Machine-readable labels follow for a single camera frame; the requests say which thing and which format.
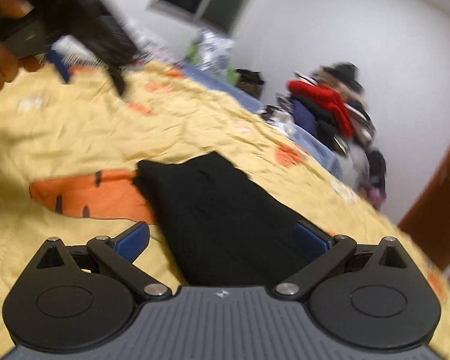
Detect black pants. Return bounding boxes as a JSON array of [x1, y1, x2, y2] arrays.
[[134, 152, 309, 287]]

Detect pile of mixed clothes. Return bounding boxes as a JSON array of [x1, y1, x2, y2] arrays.
[[258, 62, 387, 211]]

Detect yellow carrot print quilt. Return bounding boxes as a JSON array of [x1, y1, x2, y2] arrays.
[[0, 63, 450, 359]]

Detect green plastic basket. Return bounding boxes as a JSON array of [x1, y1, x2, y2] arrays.
[[184, 39, 240, 86]]

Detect red knitted garment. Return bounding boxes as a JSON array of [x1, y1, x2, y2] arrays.
[[288, 80, 354, 138]]

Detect dark brown bag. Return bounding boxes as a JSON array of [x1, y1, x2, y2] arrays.
[[236, 69, 265, 99]]

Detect floral white pillow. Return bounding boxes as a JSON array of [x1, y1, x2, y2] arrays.
[[195, 28, 235, 77]]

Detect brown wooden door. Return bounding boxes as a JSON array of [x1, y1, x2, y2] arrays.
[[399, 149, 450, 270]]

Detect blue bed sheet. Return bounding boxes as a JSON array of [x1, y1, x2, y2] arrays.
[[179, 61, 344, 179]]

